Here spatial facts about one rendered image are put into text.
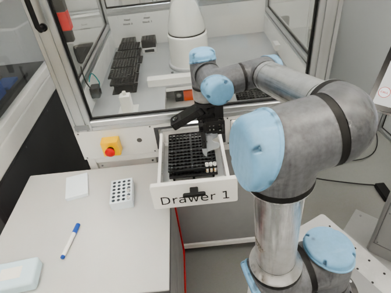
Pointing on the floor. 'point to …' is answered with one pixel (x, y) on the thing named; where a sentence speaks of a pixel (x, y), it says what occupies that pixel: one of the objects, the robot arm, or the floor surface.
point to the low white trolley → (97, 236)
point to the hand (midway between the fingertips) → (203, 149)
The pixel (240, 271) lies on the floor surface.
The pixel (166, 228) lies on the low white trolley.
